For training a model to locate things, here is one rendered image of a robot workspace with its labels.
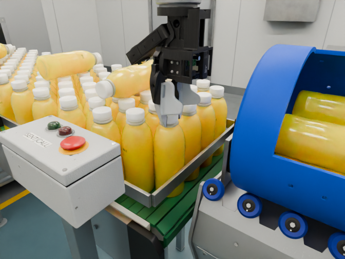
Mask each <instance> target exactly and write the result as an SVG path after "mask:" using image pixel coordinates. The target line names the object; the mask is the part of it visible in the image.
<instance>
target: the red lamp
mask: <svg viewBox="0 0 345 259"><path fill-rule="evenodd" d="M58 133H59V135H68V134H71V133H72V128H71V127H69V126H62V127H60V129H59V131H58Z"/></svg>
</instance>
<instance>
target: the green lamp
mask: <svg viewBox="0 0 345 259"><path fill-rule="evenodd" d="M60 127H61V124H60V123H59V122H58V121H51V122H49V123H48V124H47V128H48V129H49V130H55V129H57V128H60Z"/></svg>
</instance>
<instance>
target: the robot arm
mask: <svg viewBox="0 0 345 259"><path fill-rule="evenodd" d="M201 1H202V0H156V4H157V5H159V7H157V16H167V23H166V24H161V25H160V26H159V27H157V28H156V29H155V30H154V31H153V32H151V33H150V34H149V35H148V36H147V37H146V38H144V39H143V40H142V41H141V42H140V43H138V44H137V45H135V46H133V47H132V48H131V50H130V51H129V52H128V53H126V56H127V57H128V59H129V61H130V63H131V65H134V64H138V65H140V64H143V63H145V62H147V61H148V60H149V59H150V57H152V56H153V63H152V64H151V73H150V81H149V84H150V92H151V97H152V102H153V103H154V105H155V109H156V112H157V115H158V117H159V120H160V122H161V124H162V126H163V127H167V115H179V117H178V119H181V115H182V112H183V106H184V105H196V104H199V103H200V101H201V98H200V96H199V95H198V94H197V93H196V92H194V91H193V90H192V89H191V86H190V85H191V84H192V80H193V79H201V80H203V79H206V78H207V76H211V73H212V58H213V47H210V46H208V45H207V46H204V34H205V19H210V13H211V9H200V7H198V5H199V4H201ZM208 55H210V60H209V69H208ZM167 79H172V81H167V82H165V80H167Z"/></svg>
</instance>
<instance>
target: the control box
mask: <svg viewBox="0 0 345 259"><path fill-rule="evenodd" d="M51 121H58V122H59V123H60V124H61V127H62V126H69V127H71V128H72V133H71V134H68V135H59V133H58V131H59V129H60V128H57V129H48V128H47V124H48V123H49V122H51ZM31 134H33V135H34V136H33V135H31ZM25 135H27V136H28V137H27V136H25ZM29 135H31V136H29ZM32 136H33V138H32V139H31V137H32ZM71 136H81V137H84V138H85V140H86V142H85V144H84V145H83V146H81V147H80V148H79V149H77V150H72V151H71V150H68V149H63V148H61V146H60V143H61V141H62V140H64V139H65V138H67V137H71ZM37 137H38V138H37ZM40 139H41V140H40ZM36 141H37V142H36ZM43 141H44V142H43ZM0 142H1V143H2V147H3V150H4V153H5V156H6V158H7V161H8V164H9V167H10V170H11V172H12V175H13V178H14V179H15V180H16V181H17V182H18V183H20V184H21V185H22V186H23V187H25V188H26V189H27V190H28V191H30V192H31V193H32V194H33V195H35V196H36V197H37V198H38V199H40V200H41V201H42V202H43V203H44V204H46V205H47V206H48V207H49V208H51V209H52V210H53V211H54V212H56V213H57V214H58V215H59V216H61V217H62V218H63V219H64V220H66V221H67V222H68V223H70V224H71V225H72V226H73V227H75V228H76V229H77V228H79V227H80V226H81V225H83V224H84V223H85V222H87V221H88V220H90V219H91V218H92V217H94V216H95V215H96V214H98V213H99V212H100V211H101V210H103V209H104V208H105V207H107V206H108V205H109V204H111V203H112V202H113V201H115V200H116V199H117V198H119V197H120V196H121V195H122V194H124V193H125V184H124V176H123V167H122V158H121V146H120V144H119V143H116V142H114V141H112V140H109V139H107V138H105V137H102V136H100V135H98V134H95V133H93V132H91V131H88V130H86V129H84V128H81V127H79V126H77V125H74V124H72V123H70V122H67V121H65V120H63V119H60V118H58V117H55V116H53V115H50V116H47V117H43V118H40V119H37V120H35V121H32V122H29V123H26V124H23V125H20V126H17V127H14V128H11V129H8V130H5V131H2V132H0ZM39 142H40V143H39ZM41 142H42V145H43V146H42V145H41ZM44 146H45V147H44Z"/></svg>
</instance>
